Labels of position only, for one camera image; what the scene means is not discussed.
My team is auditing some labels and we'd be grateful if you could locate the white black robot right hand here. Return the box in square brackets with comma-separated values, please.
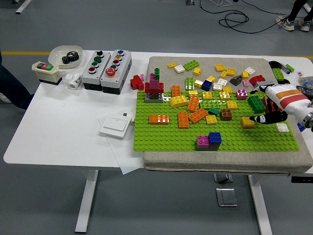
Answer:
[248, 84, 313, 126]

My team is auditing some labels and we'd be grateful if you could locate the brown toy brick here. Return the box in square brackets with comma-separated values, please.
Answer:
[219, 109, 233, 121]

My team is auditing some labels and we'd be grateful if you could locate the long grey toy brick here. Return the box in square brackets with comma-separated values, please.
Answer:
[255, 80, 275, 89]

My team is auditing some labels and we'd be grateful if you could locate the lime green toy brick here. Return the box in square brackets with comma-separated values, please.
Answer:
[271, 68, 286, 81]
[183, 60, 200, 71]
[185, 77, 196, 91]

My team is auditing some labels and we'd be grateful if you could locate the red arch toy brick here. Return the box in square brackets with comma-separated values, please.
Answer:
[248, 74, 266, 87]

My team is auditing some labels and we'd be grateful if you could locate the dark grey sloped toy brick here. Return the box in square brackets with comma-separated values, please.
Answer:
[229, 75, 244, 86]

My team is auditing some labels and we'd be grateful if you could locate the yellow curved toy brick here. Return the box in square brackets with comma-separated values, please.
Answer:
[169, 95, 189, 109]

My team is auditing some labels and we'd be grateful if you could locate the tall pink toy brick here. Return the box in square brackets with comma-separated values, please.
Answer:
[149, 73, 161, 90]

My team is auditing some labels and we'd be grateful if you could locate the wide red toy brick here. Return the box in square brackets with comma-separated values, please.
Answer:
[144, 82, 164, 94]

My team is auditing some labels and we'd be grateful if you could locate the red toy brick cluster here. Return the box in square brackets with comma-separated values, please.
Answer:
[130, 74, 145, 91]

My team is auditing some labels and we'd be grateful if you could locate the clear bag of parts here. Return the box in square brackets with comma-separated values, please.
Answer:
[297, 74, 313, 95]

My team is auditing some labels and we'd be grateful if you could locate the silver black green small tool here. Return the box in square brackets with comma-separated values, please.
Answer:
[280, 63, 295, 74]

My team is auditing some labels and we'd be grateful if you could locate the black table control panel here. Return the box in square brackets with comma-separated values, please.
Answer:
[291, 175, 313, 184]

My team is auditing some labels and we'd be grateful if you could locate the silver floor socket plate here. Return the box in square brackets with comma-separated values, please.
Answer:
[215, 188, 238, 208]
[213, 173, 233, 184]

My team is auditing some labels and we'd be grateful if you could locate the white table leg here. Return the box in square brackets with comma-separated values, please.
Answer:
[74, 169, 100, 233]
[247, 175, 273, 235]

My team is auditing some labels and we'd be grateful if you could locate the grey-brown mat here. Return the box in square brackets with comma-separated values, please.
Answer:
[143, 56, 313, 174]

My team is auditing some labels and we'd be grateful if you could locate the lime green studded baseplate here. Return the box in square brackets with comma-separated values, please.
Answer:
[133, 90, 300, 152]

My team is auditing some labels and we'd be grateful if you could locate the grey emergency stop control box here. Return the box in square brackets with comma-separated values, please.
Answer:
[100, 49, 133, 94]

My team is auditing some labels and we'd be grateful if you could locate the white paper sheet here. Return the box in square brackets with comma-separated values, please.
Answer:
[97, 111, 145, 175]

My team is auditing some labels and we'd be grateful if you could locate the grey four-button control box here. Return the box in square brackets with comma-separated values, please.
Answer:
[81, 50, 112, 92]

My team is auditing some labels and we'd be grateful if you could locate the white pipe tee fitting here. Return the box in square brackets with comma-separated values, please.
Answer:
[64, 72, 83, 90]

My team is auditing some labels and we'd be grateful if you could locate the white plastic tray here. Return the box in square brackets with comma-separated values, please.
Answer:
[47, 45, 83, 70]

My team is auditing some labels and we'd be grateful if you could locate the black floor cable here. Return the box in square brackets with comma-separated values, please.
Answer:
[199, 0, 289, 34]

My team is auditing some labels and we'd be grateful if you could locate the white wall switch panel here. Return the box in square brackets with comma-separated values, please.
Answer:
[99, 116, 130, 140]

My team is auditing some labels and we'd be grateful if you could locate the cream red-green switch box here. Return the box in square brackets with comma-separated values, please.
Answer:
[31, 61, 63, 86]

